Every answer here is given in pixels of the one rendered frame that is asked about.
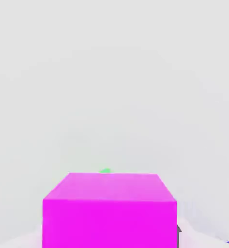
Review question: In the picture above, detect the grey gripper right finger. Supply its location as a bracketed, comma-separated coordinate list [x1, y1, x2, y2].
[177, 217, 229, 248]

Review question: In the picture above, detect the small magenta cube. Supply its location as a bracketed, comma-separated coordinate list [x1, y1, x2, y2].
[42, 172, 178, 248]

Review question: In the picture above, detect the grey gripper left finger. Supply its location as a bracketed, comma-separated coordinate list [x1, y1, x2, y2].
[0, 224, 43, 248]

